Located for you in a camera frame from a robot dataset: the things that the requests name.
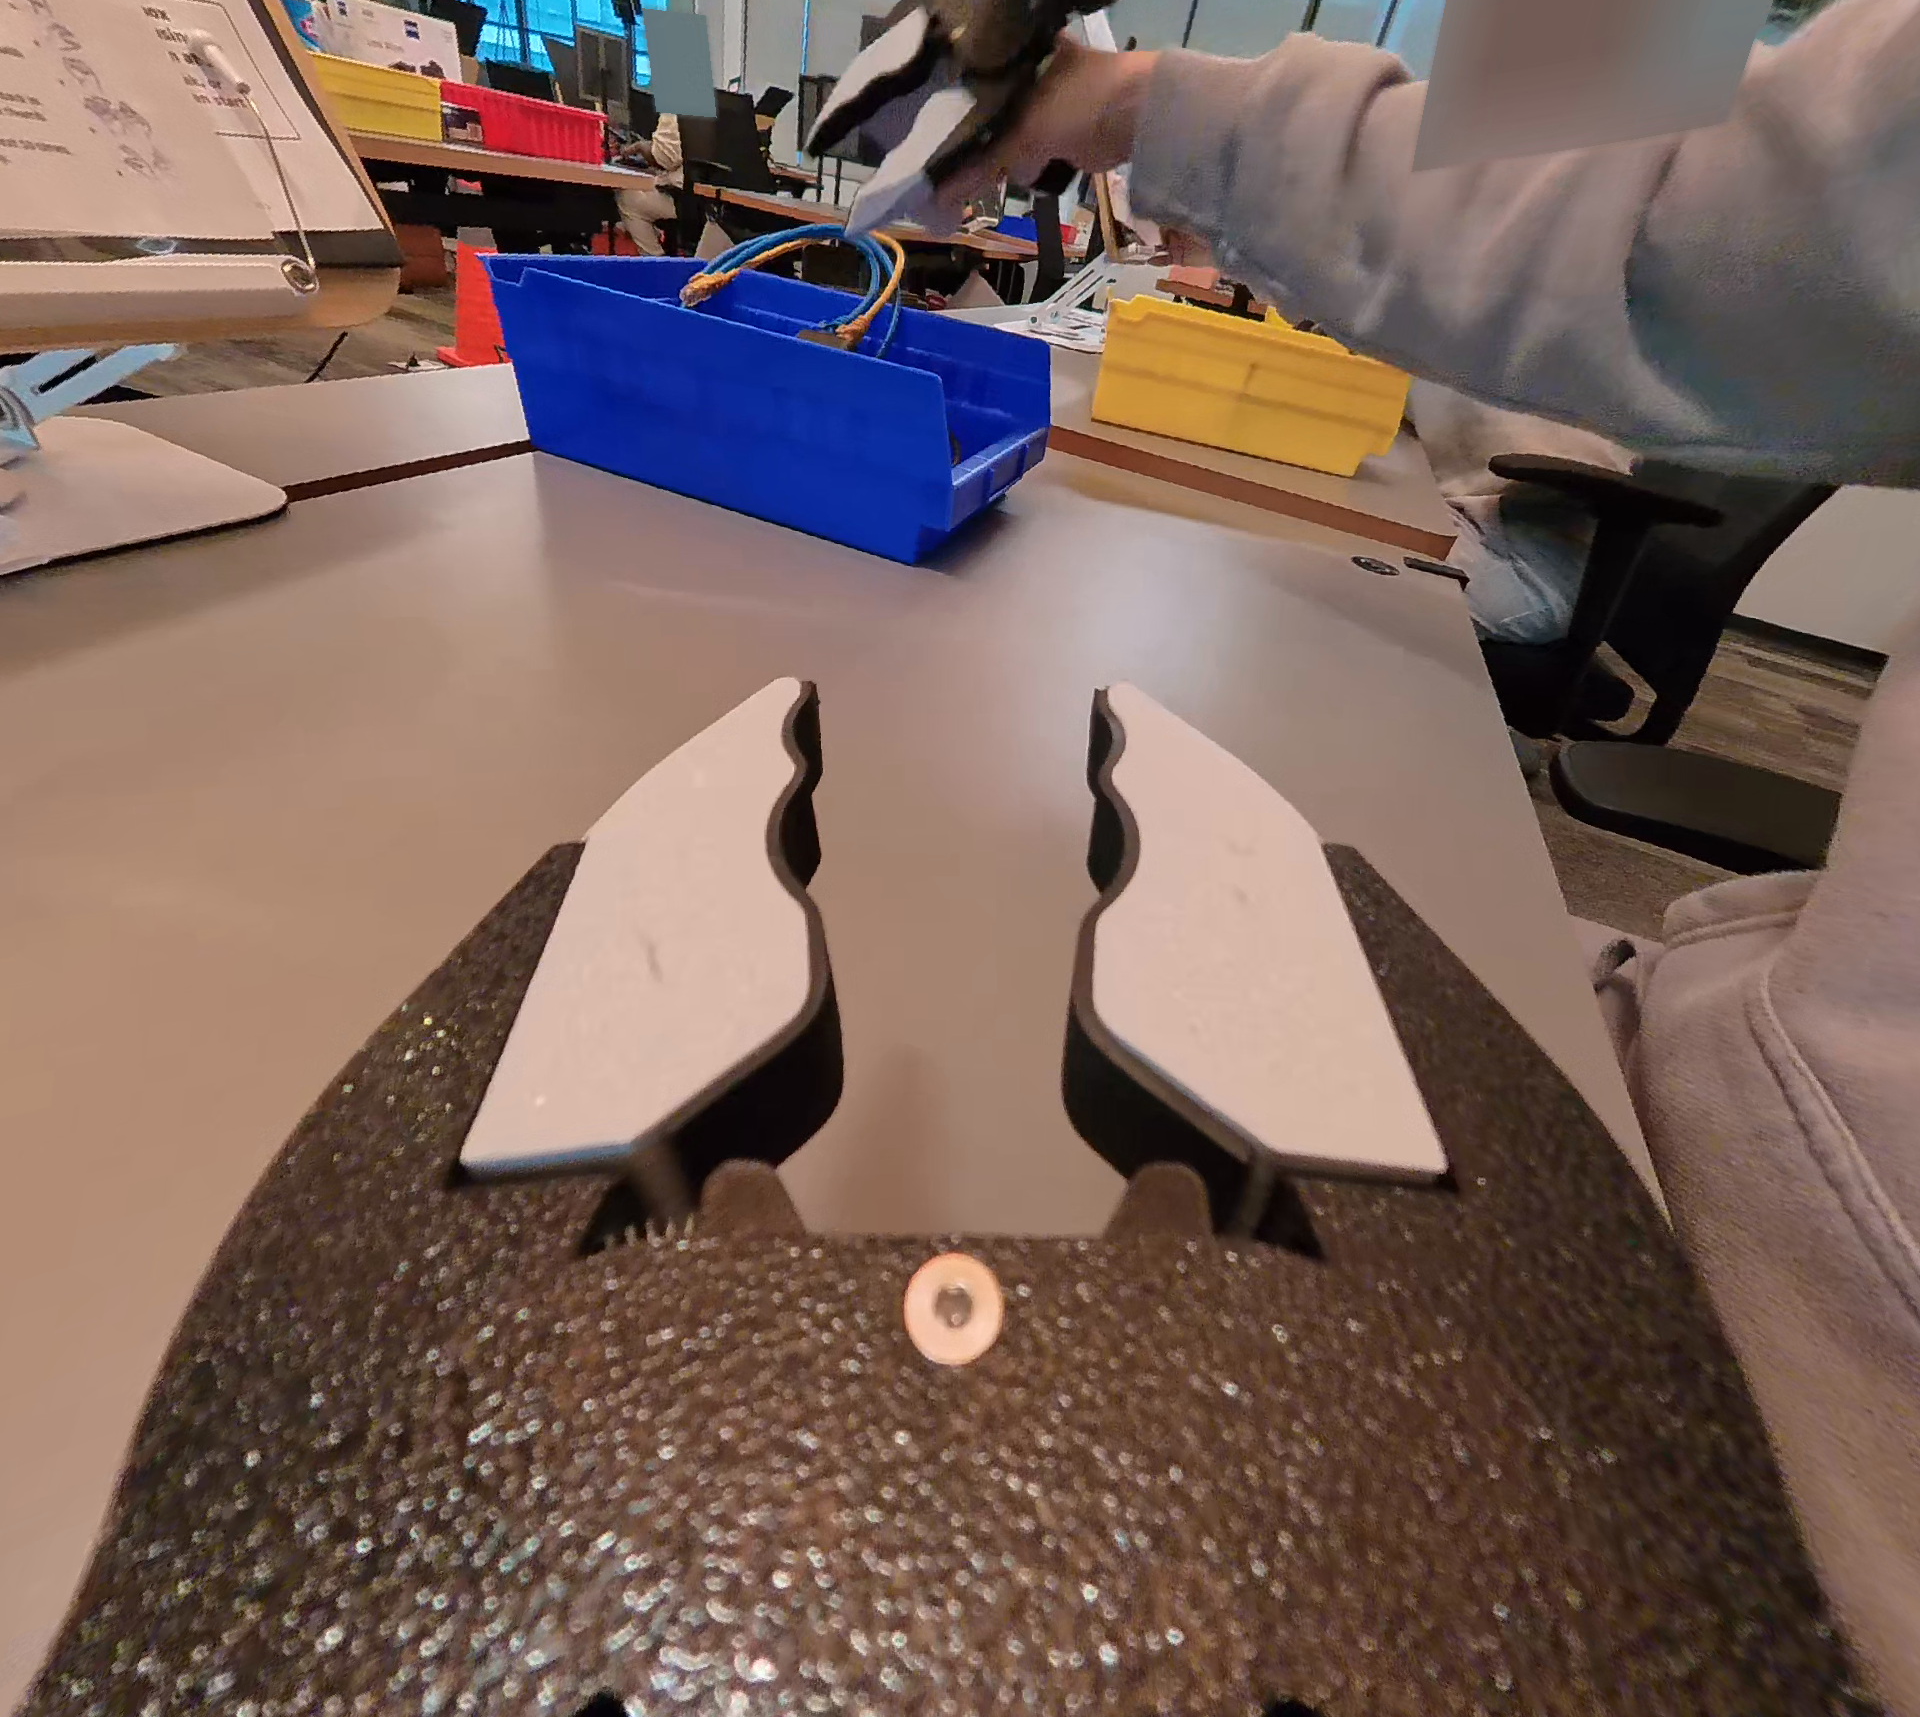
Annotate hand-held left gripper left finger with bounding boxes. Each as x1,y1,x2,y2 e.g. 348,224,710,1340
455,674,847,1192

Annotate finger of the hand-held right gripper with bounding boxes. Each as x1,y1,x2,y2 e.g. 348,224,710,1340
844,84,1028,235
800,7,977,162

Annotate wooden background desk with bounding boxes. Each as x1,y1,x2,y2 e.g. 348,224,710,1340
345,128,661,195

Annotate blue network cable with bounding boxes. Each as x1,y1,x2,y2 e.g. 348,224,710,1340
716,221,910,366

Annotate blue plastic bin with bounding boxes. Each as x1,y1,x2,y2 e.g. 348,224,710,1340
481,253,1052,569

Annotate instruction sheet board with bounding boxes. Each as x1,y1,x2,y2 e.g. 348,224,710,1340
0,0,409,336

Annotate white board stand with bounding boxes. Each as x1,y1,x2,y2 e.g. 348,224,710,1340
0,343,290,579

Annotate yellow plastic bin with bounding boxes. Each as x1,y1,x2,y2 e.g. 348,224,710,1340
1089,295,1415,480

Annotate orange traffic cone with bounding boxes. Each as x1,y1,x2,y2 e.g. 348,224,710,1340
439,246,512,367

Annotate black office chair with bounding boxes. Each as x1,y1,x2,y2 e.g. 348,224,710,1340
1477,452,1877,874

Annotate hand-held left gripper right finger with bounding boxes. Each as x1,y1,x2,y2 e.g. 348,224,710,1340
1061,677,1453,1190

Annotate person's right hand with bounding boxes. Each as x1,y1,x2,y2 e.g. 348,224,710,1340
1034,43,1186,249

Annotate small yellow bin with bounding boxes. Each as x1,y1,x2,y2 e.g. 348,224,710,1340
308,53,444,142

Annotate person's grey hoodie torso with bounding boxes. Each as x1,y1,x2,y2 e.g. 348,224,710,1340
1597,578,1920,1717

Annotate person's right forearm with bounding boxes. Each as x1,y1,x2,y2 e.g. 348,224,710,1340
1124,0,1920,488

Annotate red plastic bin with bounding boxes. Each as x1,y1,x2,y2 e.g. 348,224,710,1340
439,80,611,167

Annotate yellow network cable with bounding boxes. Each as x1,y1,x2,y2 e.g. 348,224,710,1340
680,234,908,355

